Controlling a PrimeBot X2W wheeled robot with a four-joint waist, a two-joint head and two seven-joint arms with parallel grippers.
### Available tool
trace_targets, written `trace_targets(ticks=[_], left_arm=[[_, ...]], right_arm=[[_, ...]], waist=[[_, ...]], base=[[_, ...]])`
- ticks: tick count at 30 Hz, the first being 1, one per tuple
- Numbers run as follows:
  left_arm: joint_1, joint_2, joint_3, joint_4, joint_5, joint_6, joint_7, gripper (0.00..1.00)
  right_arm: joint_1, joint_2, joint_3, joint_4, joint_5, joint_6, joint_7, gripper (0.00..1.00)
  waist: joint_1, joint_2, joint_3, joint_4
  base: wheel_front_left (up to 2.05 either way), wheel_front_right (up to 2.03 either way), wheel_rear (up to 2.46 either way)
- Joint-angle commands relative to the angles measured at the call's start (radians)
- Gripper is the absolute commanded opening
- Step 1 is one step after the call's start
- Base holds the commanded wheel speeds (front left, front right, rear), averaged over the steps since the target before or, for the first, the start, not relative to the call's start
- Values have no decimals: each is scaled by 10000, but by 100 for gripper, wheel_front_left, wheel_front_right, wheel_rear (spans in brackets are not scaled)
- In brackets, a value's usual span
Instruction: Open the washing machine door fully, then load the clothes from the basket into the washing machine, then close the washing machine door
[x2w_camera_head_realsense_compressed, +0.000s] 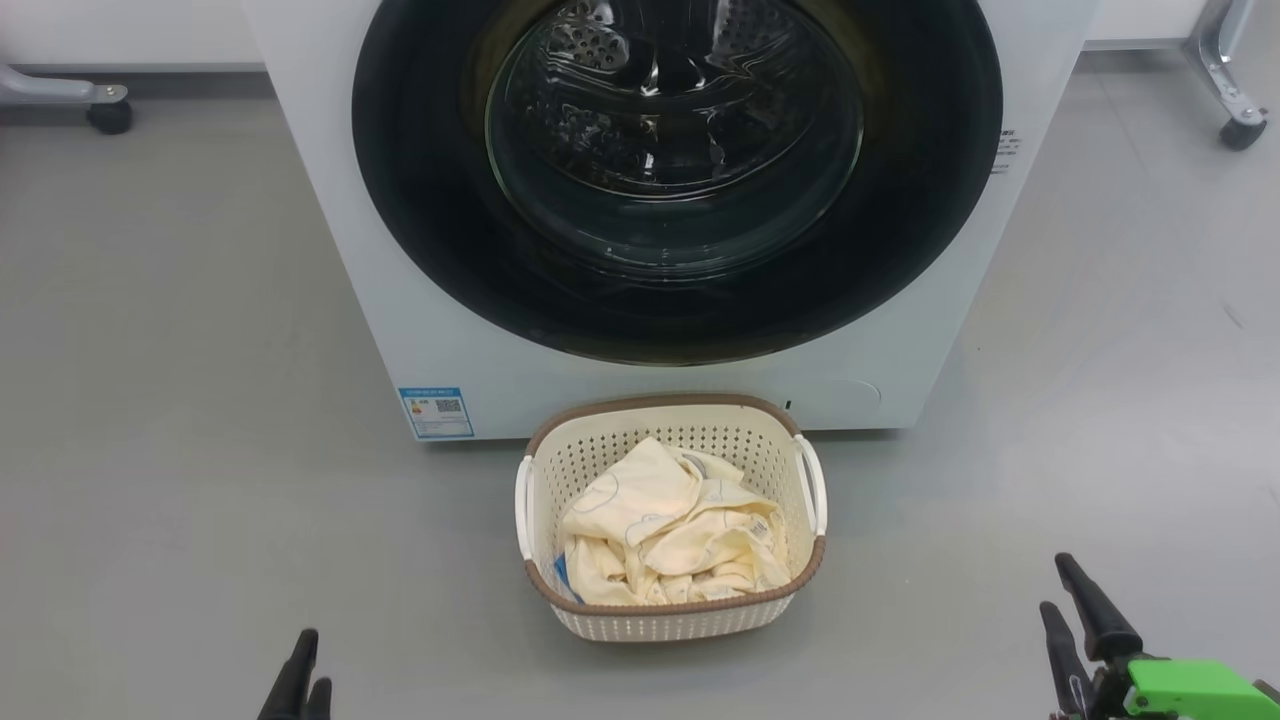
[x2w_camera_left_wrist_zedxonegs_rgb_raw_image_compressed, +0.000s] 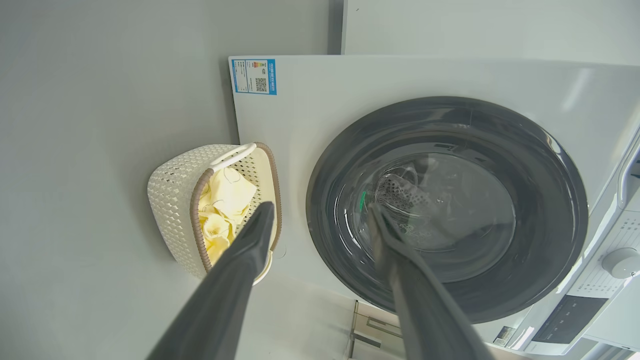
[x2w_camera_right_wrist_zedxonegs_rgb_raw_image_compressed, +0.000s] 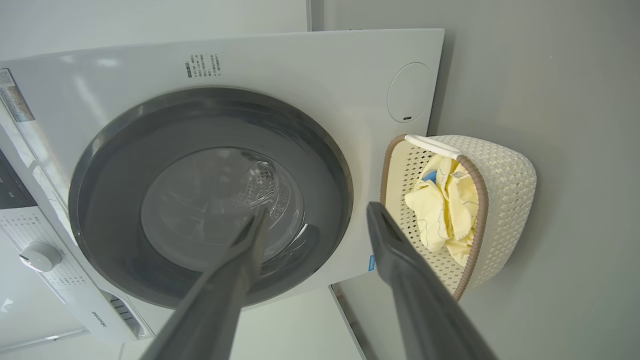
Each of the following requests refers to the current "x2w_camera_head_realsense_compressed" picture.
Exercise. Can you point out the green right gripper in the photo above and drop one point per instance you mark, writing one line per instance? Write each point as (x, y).
(1190, 690)

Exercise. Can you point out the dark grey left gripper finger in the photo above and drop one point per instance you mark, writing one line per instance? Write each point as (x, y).
(295, 690)
(320, 705)

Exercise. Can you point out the cream bear print garment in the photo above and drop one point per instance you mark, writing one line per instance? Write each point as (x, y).
(640, 490)
(720, 560)

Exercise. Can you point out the black rimmed glass washer door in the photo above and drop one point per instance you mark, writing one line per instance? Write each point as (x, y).
(420, 200)

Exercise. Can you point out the white front-load washing machine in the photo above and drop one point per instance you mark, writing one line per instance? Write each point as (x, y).
(400, 300)

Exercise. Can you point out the blue energy label sticker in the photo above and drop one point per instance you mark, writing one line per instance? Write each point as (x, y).
(435, 412)

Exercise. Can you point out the cream perforated basket brown rim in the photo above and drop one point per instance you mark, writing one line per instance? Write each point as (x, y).
(680, 620)

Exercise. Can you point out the small printed text sticker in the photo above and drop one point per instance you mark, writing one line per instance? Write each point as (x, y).
(1006, 150)

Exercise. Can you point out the grey metal leg with caster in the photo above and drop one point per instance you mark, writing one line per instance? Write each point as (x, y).
(1225, 70)
(60, 92)

